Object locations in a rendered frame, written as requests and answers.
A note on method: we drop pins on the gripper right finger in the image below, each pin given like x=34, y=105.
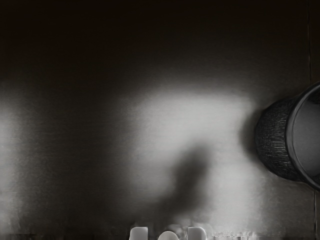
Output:
x=197, y=234

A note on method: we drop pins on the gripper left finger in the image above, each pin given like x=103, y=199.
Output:
x=138, y=234

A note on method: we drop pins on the black mesh pen holder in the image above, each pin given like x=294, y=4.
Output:
x=273, y=140

